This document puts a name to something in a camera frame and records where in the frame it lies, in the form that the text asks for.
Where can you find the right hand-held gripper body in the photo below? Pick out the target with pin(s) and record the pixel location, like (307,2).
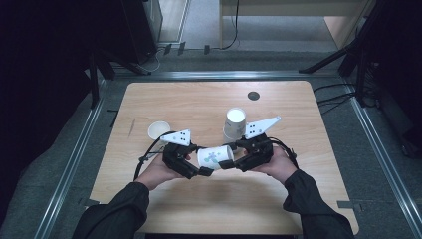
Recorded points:
(257,152)

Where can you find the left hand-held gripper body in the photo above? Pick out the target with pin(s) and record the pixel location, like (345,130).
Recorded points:
(174,156)

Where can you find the white floral paper cup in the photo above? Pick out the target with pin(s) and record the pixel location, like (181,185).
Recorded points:
(214,157)
(158,130)

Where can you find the stack of white paper cups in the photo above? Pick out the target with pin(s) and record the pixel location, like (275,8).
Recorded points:
(235,126)

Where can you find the person's left hand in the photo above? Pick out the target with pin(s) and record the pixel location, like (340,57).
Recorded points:
(154,174)

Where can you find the person's right hand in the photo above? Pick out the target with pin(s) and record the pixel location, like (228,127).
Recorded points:
(282,166)

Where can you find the black round table grommet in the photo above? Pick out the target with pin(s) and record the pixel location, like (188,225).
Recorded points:
(253,96)

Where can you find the black tripod stand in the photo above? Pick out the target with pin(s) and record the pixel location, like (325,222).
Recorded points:
(360,49)
(94,79)

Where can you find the black computer tower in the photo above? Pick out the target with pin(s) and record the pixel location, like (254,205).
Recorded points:
(139,30)

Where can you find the light wooden desk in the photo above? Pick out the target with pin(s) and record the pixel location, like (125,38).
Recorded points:
(298,6)

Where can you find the metal floor rail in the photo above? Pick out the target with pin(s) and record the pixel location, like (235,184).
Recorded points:
(381,156)
(71,166)

